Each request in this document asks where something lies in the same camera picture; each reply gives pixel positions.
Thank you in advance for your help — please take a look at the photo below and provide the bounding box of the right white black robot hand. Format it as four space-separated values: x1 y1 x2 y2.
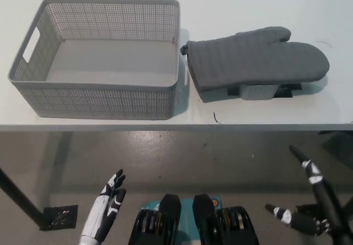
264 145 353 245

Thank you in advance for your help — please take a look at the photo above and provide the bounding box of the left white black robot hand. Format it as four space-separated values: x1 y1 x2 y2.
79 168 127 245

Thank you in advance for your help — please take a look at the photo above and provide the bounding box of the black metal table leg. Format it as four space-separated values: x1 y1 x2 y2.
0 168 47 231

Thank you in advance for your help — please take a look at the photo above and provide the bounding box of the black tape patch under basket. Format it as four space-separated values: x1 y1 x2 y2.
227 82 295 99

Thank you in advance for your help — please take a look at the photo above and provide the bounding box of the grey quilted oven glove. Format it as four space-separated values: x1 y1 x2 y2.
180 26 330 103

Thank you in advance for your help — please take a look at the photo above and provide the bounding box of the small grey perforated basket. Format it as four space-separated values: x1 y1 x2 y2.
239 84 278 102

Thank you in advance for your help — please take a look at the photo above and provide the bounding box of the large grey perforated basket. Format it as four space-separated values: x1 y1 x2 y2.
7 0 181 120

